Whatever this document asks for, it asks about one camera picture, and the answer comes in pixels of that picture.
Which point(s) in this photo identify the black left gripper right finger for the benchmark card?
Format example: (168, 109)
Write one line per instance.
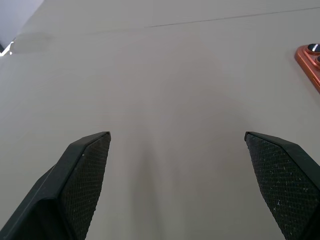
(282, 180)

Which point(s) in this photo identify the orange smartphone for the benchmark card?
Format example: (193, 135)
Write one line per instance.
(310, 65)

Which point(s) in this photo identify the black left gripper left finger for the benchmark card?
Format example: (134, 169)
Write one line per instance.
(75, 185)

